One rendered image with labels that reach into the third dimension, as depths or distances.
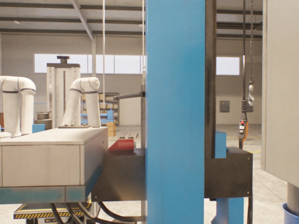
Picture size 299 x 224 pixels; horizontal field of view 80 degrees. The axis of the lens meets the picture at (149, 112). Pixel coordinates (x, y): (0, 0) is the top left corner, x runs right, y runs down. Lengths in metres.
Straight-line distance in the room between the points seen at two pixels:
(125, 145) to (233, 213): 0.58
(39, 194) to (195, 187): 0.46
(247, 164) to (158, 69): 0.61
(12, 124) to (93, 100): 0.78
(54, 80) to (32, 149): 1.67
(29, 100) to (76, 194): 1.46
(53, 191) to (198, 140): 0.44
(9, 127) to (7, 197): 1.46
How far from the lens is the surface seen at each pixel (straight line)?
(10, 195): 0.67
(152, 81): 0.55
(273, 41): 0.35
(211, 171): 0.89
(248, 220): 1.15
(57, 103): 2.24
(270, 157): 0.34
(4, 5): 14.33
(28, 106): 1.92
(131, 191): 0.86
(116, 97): 1.06
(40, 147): 0.59
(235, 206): 0.99
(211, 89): 0.75
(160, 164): 0.57
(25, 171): 0.63
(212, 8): 0.85
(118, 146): 0.86
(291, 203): 2.17
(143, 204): 1.58
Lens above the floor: 1.28
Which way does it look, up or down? 1 degrees down
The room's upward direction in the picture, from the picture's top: straight up
